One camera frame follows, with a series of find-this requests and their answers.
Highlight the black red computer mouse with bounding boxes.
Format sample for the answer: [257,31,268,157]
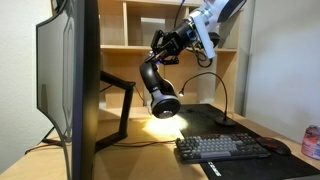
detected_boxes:
[255,135,292,156]

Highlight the black curved computer monitor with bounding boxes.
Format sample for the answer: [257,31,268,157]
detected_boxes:
[35,0,102,180]

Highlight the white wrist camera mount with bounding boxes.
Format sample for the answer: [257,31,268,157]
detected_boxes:
[191,9,217,60]

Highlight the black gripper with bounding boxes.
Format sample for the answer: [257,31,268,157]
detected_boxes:
[144,20,196,66]

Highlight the black desk mat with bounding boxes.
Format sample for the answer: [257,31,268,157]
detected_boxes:
[166,103,320,180]

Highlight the black gooseneck desk lamp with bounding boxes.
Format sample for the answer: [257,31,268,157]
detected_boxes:
[178,71,237,128]

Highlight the black grey mechanical keyboard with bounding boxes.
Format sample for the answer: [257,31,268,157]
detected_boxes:
[175,132,272,164]

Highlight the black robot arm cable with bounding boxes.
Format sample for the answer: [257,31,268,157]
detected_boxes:
[173,0,215,69]

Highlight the pink soda can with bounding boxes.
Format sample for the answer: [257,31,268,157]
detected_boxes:
[301,124,320,160]

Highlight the light wooden shelf unit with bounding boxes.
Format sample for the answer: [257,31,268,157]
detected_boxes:
[49,0,244,116]

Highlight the black silver Focal headphones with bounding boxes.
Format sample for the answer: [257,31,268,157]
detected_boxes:
[139,61,182,120]

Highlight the thin black desk cable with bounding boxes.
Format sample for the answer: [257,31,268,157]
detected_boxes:
[24,139,178,156]

